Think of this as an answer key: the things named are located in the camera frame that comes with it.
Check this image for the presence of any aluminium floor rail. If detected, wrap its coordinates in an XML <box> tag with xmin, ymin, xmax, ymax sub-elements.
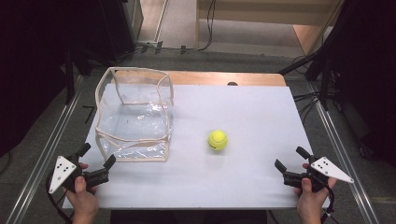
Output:
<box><xmin>5</xmin><ymin>75</ymin><xmax>84</xmax><ymax>224</ymax></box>
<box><xmin>307</xmin><ymin>83</ymin><xmax>381</xmax><ymax>224</ymax></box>

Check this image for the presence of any black hanging cable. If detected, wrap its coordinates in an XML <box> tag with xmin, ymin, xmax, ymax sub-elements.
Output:
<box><xmin>167</xmin><ymin>0</ymin><xmax>218</xmax><ymax>52</ymax></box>

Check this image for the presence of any white table mat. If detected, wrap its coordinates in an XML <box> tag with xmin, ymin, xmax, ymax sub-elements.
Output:
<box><xmin>62</xmin><ymin>83</ymin><xmax>331</xmax><ymax>210</ymax></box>

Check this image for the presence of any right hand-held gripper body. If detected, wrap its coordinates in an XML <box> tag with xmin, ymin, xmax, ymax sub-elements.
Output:
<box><xmin>282</xmin><ymin>156</ymin><xmax>355</xmax><ymax>193</ymax></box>

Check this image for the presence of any clear plastic bag beige trim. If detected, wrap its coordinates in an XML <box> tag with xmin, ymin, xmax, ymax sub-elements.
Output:
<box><xmin>94</xmin><ymin>66</ymin><xmax>175</xmax><ymax>163</ymax></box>

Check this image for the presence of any person's right hand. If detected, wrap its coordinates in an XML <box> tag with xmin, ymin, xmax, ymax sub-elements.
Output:
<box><xmin>294</xmin><ymin>163</ymin><xmax>338</xmax><ymax>217</ymax></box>

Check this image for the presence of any black curtain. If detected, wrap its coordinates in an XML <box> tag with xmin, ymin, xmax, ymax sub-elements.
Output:
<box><xmin>323</xmin><ymin>0</ymin><xmax>396</xmax><ymax>167</ymax></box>
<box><xmin>0</xmin><ymin>0</ymin><xmax>108</xmax><ymax>158</ymax></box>

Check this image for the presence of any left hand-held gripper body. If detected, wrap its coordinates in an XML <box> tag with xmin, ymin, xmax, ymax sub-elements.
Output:
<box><xmin>48</xmin><ymin>151</ymin><xmax>110</xmax><ymax>195</ymax></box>

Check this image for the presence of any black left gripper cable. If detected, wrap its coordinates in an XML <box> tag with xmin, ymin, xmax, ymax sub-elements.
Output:
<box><xmin>45</xmin><ymin>172</ymin><xmax>75</xmax><ymax>224</ymax></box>

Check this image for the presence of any person's left hand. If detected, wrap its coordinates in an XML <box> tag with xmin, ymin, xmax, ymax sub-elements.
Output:
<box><xmin>63</xmin><ymin>161</ymin><xmax>100</xmax><ymax>218</ymax></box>

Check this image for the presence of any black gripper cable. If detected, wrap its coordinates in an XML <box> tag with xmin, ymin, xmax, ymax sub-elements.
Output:
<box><xmin>45</xmin><ymin>172</ymin><xmax>75</xmax><ymax>224</ymax></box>
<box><xmin>319</xmin><ymin>182</ymin><xmax>336</xmax><ymax>224</ymax></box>

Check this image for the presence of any yellow tennis ball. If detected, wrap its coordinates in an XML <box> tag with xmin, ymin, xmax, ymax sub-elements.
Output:
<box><xmin>207</xmin><ymin>129</ymin><xmax>229</xmax><ymax>151</ymax></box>

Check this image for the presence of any bundle of black floor cables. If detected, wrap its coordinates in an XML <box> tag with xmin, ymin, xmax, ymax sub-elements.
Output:
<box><xmin>292</xmin><ymin>88</ymin><xmax>322</xmax><ymax>122</ymax></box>

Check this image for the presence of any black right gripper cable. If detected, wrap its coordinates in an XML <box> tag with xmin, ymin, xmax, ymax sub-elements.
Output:
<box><xmin>319</xmin><ymin>182</ymin><xmax>336</xmax><ymax>224</ymax></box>

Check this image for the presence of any black cabinet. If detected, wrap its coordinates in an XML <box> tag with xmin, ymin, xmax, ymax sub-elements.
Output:
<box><xmin>99</xmin><ymin>0</ymin><xmax>145</xmax><ymax>62</ymax></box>

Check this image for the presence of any black metal stand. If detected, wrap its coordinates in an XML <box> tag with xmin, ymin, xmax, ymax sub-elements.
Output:
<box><xmin>278</xmin><ymin>36</ymin><xmax>340</xmax><ymax>111</ymax></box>

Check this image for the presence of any light wooden furniture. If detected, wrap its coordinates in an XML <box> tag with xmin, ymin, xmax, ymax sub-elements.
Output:
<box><xmin>195</xmin><ymin>0</ymin><xmax>346</xmax><ymax>58</ymax></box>

